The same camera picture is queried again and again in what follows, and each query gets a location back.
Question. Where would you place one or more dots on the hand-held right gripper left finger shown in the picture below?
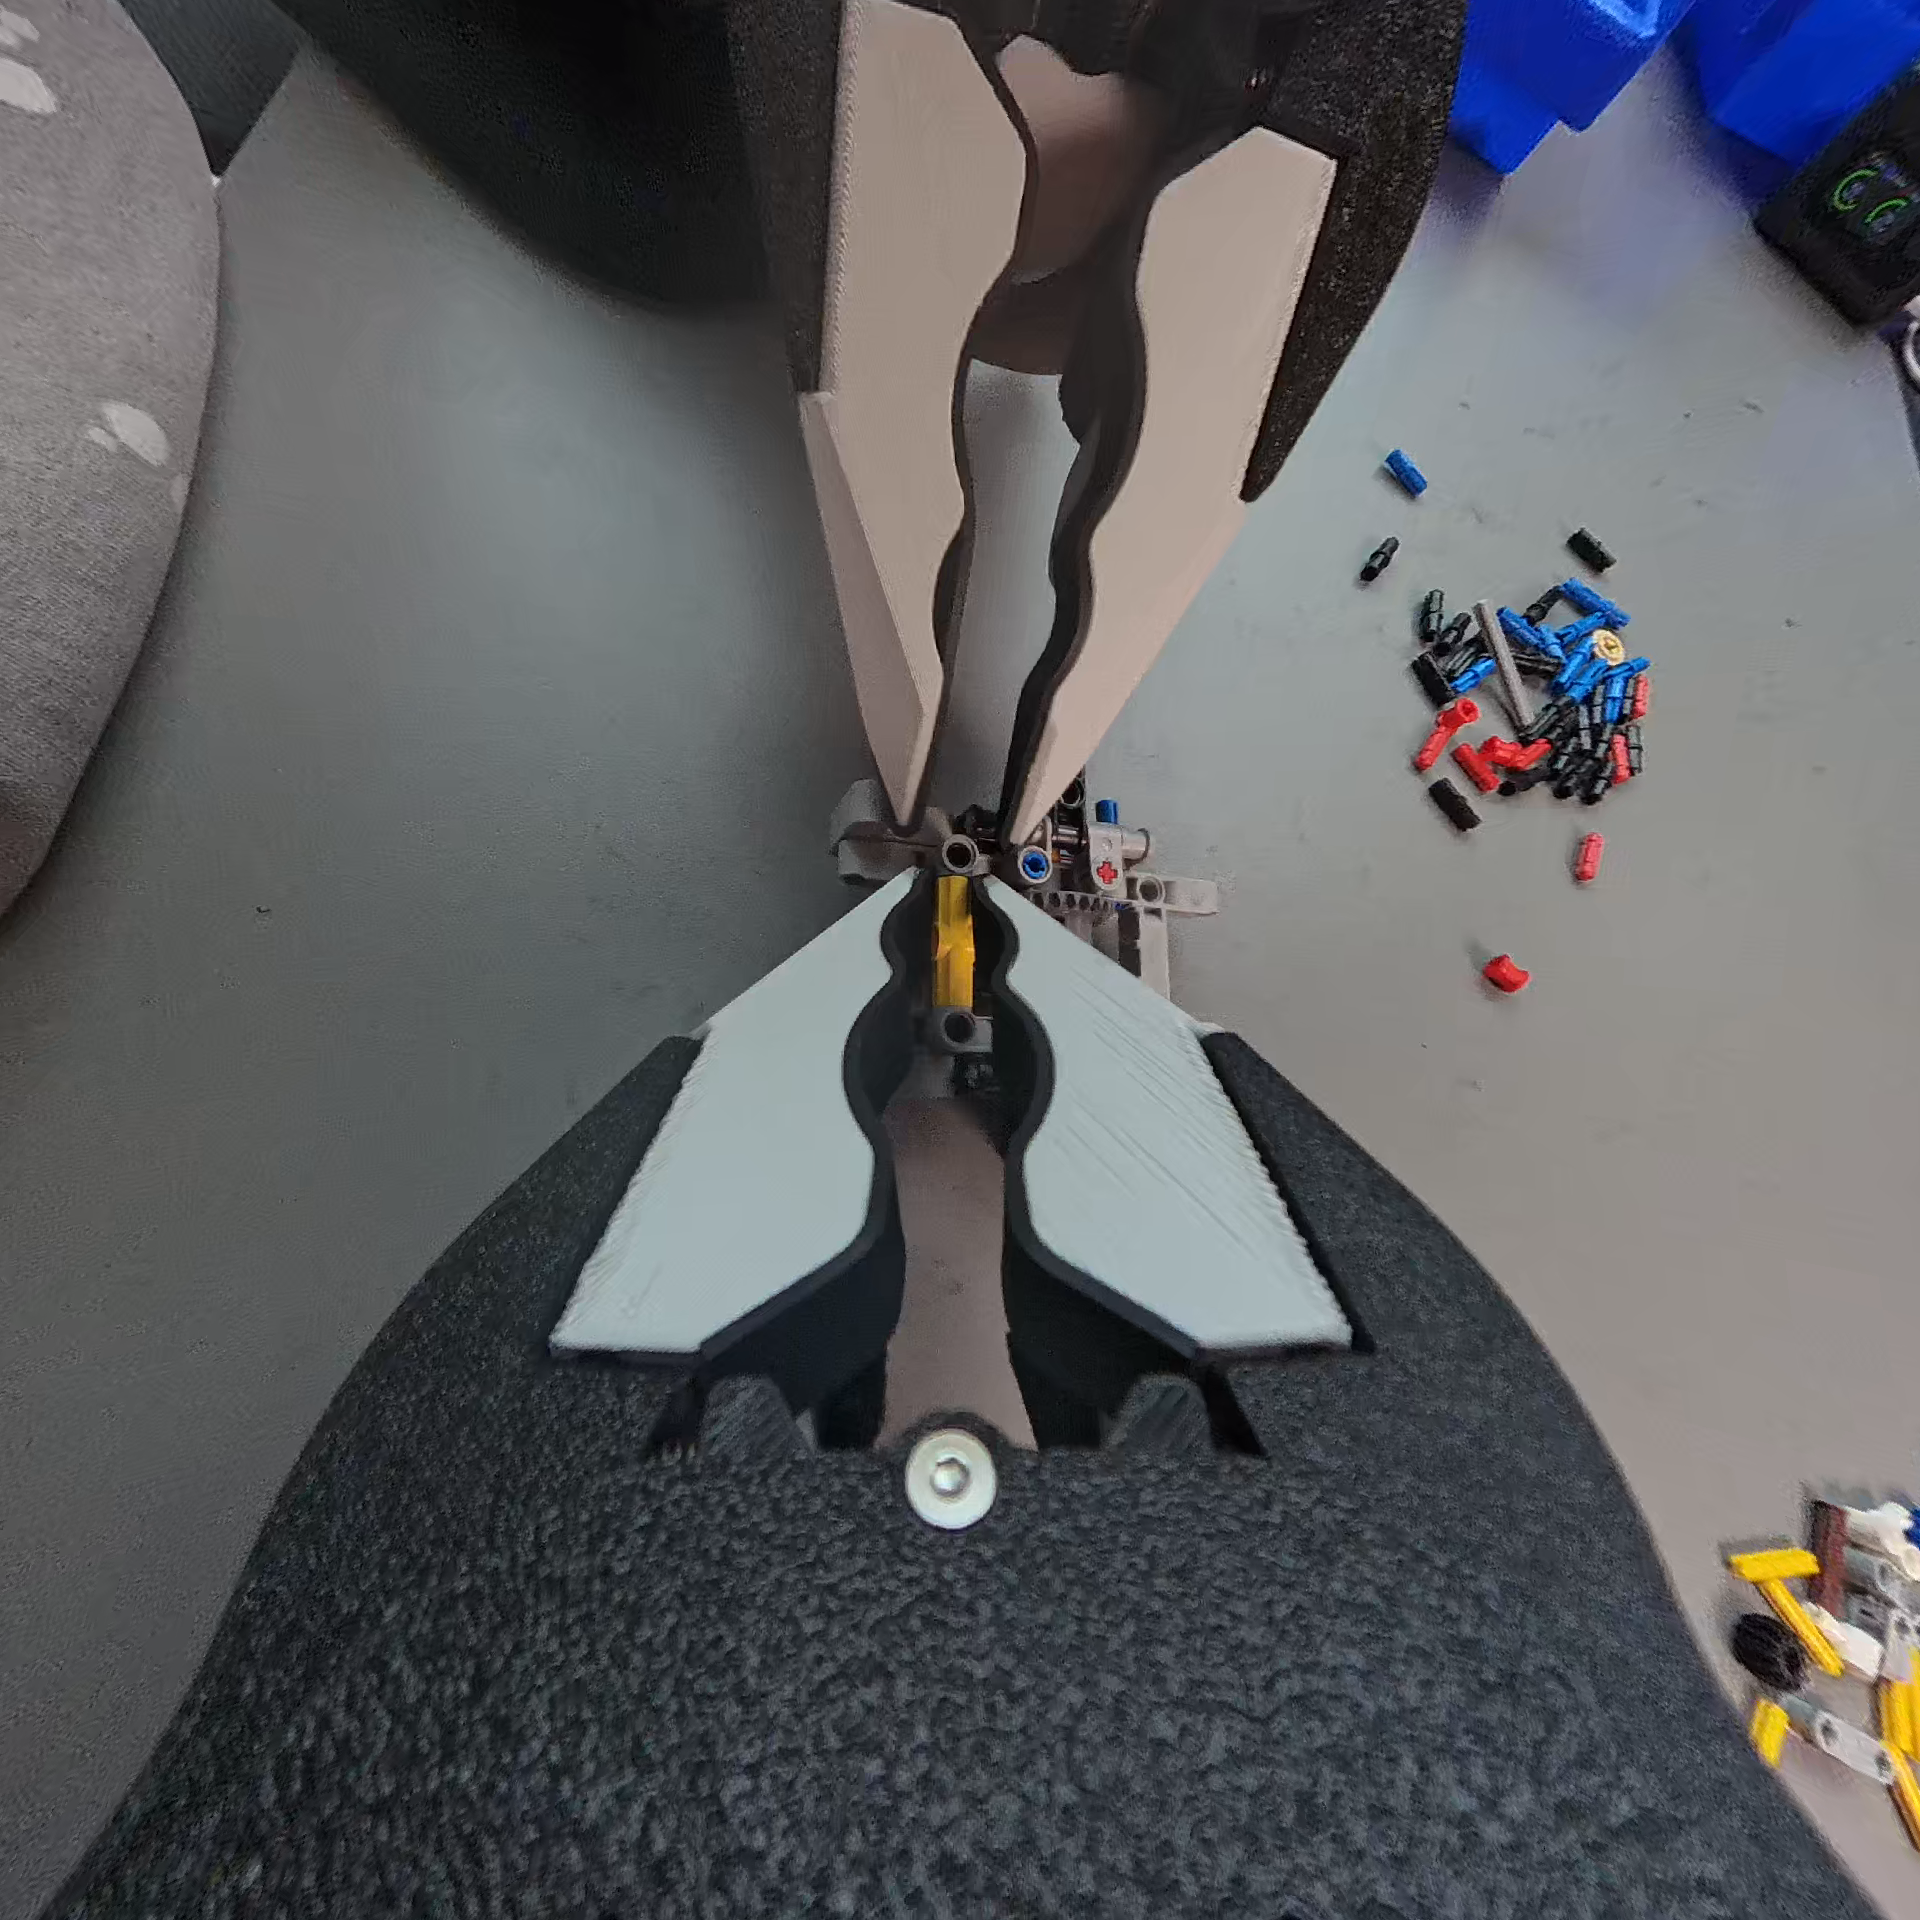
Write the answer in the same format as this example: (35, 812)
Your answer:
(735, 1202)

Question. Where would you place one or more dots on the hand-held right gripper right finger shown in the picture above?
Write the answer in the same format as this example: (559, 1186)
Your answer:
(1171, 1202)

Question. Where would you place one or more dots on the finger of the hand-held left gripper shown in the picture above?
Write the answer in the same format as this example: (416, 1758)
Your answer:
(901, 301)
(1185, 452)

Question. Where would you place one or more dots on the grey toy brick assembly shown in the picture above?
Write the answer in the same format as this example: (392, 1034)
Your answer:
(1154, 897)

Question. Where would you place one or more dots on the yellow toy axle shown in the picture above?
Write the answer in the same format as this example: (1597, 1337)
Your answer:
(954, 945)

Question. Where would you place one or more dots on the pile of small toy pins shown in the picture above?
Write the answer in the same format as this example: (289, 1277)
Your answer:
(1576, 676)

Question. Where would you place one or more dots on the grey desk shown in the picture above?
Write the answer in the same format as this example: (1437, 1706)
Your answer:
(451, 750)

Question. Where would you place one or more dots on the large blue storage bin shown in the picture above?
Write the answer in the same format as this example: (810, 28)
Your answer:
(1785, 61)

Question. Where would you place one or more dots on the black display device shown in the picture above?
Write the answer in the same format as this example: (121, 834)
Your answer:
(1846, 212)

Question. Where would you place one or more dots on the pile of mixed toy parts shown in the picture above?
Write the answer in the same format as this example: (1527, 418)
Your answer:
(1779, 1569)

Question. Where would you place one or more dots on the person's grey sweatshirt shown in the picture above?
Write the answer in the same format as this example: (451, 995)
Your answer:
(90, 377)

